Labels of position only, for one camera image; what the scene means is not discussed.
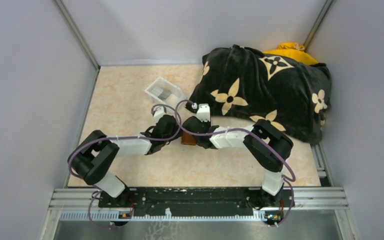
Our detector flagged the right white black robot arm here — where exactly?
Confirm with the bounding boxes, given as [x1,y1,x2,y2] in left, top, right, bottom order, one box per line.
[182,116,294,206]

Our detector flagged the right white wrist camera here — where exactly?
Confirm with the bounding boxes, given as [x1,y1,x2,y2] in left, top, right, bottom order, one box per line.
[195,103,211,123]

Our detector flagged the white translucent plastic card box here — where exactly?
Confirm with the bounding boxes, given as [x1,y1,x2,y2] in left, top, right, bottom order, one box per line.
[144,76,187,108]

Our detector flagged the brown leather card holder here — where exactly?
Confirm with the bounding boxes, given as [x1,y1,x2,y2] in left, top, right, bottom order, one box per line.
[181,132,197,146]

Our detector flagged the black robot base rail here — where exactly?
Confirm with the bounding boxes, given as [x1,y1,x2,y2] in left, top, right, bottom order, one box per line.
[98,186,295,217]

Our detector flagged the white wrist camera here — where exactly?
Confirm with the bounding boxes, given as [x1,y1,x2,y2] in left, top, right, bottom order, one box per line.
[152,106,167,122]
[195,103,211,123]

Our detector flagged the yellow cloth bundle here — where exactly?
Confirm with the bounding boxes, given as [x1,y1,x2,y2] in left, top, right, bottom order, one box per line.
[263,42,319,65]

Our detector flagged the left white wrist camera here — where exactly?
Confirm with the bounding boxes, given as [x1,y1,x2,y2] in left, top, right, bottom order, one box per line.
[152,106,167,122]

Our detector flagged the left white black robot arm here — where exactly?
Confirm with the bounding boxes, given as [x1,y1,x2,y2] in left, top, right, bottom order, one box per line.
[67,114,183,207]

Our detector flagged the black floral plush blanket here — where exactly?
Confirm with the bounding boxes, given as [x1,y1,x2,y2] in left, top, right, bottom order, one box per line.
[189,45,332,145]

